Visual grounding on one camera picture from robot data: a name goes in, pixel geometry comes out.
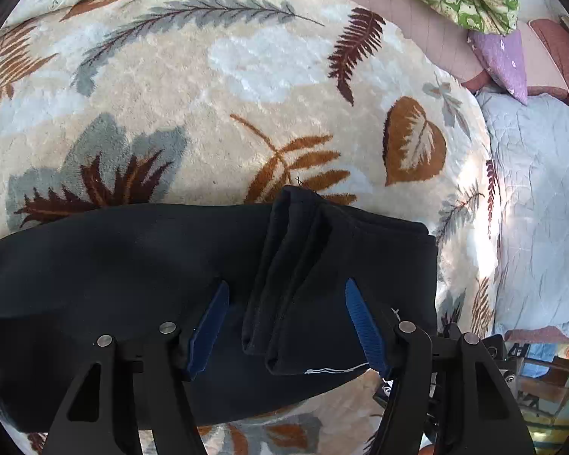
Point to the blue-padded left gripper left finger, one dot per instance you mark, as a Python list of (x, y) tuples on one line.
[(136, 383)]

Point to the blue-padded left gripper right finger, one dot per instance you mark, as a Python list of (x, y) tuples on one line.
[(446, 387)]

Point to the black pants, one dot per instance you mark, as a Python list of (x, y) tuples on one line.
[(268, 278)]

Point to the light blue crumpled sheet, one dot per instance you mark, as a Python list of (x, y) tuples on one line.
[(530, 149)]

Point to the leaf-patterned plush blanket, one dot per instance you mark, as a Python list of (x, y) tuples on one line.
[(228, 101)]

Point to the purple pillow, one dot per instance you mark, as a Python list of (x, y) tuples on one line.
[(502, 58)]

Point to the pink quilted bed sheet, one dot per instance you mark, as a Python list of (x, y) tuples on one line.
[(545, 39)]

